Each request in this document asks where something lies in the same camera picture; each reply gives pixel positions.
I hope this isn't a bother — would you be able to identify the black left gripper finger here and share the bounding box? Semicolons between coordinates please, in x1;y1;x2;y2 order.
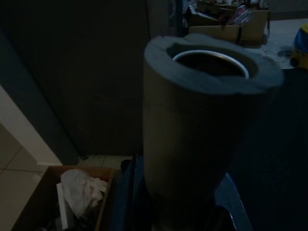
207;205;233;231

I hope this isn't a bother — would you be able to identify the open cardboard box with rubbish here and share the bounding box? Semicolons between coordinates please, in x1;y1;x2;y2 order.
12;165;118;231

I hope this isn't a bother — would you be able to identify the blue plastic bucket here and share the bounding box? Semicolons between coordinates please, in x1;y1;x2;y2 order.
112;154;254;231

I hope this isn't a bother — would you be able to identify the dark steel door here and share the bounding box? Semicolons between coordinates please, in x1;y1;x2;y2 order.
0;0;154;164

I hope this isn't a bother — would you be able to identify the crumpled white plastic bag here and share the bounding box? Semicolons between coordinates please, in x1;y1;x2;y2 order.
60;168;109;219

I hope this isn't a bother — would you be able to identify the yellow bin with blue bag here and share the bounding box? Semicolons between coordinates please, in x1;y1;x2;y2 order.
289;23;308;70

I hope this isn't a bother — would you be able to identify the white broom with metal handle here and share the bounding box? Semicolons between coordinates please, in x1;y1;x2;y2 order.
141;33;285;231

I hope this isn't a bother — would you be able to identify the brown cardboard box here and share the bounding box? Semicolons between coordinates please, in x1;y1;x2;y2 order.
239;8;270;47
187;9;242;47

